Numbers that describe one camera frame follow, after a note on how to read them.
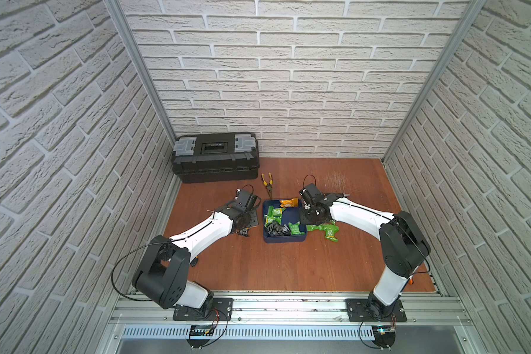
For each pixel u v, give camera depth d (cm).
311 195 73
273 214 97
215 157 98
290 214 95
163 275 42
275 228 90
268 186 107
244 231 90
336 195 67
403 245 47
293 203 97
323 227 93
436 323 73
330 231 91
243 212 68
